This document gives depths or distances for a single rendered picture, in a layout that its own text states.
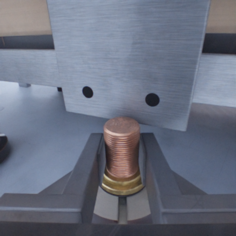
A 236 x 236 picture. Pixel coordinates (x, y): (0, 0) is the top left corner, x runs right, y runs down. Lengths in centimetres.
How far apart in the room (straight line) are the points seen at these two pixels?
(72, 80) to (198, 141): 27
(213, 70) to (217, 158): 18
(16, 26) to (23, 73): 9
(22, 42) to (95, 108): 22
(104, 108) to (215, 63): 11
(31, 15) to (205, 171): 36
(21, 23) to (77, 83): 20
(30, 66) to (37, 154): 15
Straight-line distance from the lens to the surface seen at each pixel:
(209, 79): 19
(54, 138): 36
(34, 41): 33
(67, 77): 17
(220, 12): 23
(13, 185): 30
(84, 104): 17
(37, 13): 31
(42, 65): 26
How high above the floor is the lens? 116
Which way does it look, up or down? 28 degrees up
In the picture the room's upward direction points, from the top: 179 degrees clockwise
